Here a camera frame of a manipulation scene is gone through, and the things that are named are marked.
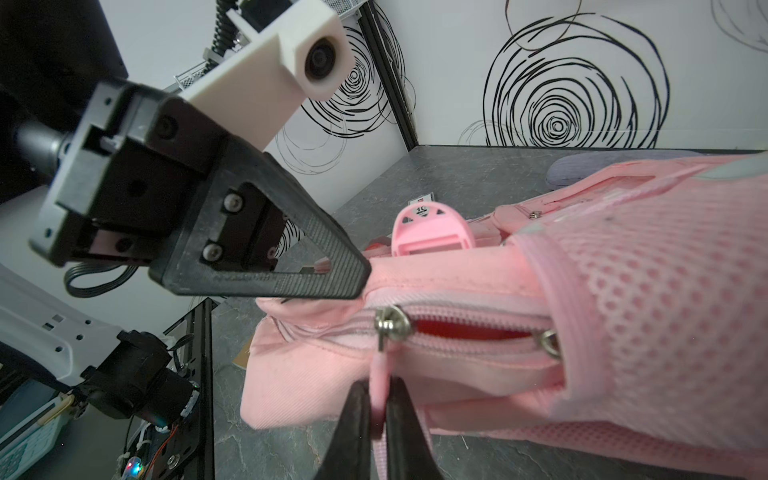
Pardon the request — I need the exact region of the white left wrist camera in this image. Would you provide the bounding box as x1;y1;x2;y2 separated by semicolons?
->
181;0;355;150

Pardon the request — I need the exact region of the black aluminium frame post left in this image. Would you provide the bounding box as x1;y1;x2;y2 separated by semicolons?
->
358;1;419;152

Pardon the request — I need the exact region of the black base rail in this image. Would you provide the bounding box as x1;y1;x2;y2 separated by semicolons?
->
113;298;218;480

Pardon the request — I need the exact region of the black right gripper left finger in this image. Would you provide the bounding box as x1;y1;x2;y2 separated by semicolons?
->
314;380;372;480

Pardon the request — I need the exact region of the brown book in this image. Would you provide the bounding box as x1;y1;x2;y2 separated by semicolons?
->
232;342;251;370

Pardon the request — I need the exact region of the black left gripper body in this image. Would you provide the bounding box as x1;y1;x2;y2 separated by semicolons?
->
29;80;225;267

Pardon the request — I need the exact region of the flat clear lead refill box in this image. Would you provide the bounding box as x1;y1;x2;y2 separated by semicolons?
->
408;192;435;205

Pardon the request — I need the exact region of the purple fabric glasses case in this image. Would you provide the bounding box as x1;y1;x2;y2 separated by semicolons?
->
544;149;703;191

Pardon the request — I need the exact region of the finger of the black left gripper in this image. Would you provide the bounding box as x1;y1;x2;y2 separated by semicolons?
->
148;135;371;299

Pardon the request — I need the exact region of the pink student backpack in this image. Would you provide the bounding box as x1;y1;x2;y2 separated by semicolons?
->
240;153;767;479

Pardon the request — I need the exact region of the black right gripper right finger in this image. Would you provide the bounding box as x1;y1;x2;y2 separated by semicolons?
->
385;377;443;480

